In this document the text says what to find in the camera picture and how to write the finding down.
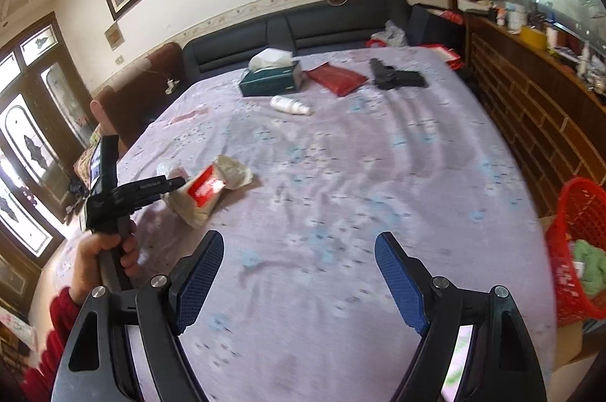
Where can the small wall plaque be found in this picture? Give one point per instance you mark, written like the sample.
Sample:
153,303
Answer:
114,36

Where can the person's left hand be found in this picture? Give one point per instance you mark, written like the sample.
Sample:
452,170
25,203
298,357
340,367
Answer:
87,260

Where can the person's left forearm red sleeve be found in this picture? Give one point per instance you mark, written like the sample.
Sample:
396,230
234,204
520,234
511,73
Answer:
49,340

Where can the clear plastic bag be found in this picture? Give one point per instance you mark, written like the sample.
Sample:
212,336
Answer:
390,35

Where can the red flat pouch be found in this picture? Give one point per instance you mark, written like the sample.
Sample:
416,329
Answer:
336,77

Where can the white red wrapper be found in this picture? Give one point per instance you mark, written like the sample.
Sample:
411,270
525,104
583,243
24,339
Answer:
206,189

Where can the dark shelf clutter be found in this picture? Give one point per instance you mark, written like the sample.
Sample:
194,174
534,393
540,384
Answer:
587,61

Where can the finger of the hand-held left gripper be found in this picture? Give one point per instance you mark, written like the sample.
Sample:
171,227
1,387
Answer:
171,190
175,181

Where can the red plastic basket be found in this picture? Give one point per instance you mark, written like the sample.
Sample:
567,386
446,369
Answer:
568,212

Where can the black smartphone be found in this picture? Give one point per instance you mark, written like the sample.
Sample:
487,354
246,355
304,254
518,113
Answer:
457,354

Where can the wooden glass door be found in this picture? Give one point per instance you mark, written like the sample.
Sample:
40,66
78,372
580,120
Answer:
33,122

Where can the black padded headboard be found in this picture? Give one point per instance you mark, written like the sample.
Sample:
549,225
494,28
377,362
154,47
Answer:
322,23

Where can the red packets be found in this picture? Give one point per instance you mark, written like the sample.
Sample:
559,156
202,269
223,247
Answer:
442,56

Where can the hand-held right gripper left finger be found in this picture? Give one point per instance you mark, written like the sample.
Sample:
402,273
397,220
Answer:
199,279

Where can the green towel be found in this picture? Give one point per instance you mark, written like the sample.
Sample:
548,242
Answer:
592,269

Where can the black paper bag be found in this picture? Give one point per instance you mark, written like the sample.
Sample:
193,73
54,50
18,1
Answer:
435,25

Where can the wooden brick-pattern cabinet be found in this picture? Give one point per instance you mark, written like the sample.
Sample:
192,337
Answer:
521,108

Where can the white plastic bottle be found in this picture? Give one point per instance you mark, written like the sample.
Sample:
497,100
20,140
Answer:
291,105

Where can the white cup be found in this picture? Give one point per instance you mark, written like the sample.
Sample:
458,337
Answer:
552,37

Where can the black toy pistol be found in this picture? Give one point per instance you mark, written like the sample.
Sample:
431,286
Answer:
397,77

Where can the green tissue box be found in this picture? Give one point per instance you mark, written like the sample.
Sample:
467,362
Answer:
272,82

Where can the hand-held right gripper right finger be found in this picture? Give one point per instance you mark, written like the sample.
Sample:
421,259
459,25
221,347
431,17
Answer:
402,279

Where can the brown sofa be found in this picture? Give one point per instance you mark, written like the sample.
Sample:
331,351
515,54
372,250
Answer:
142,89

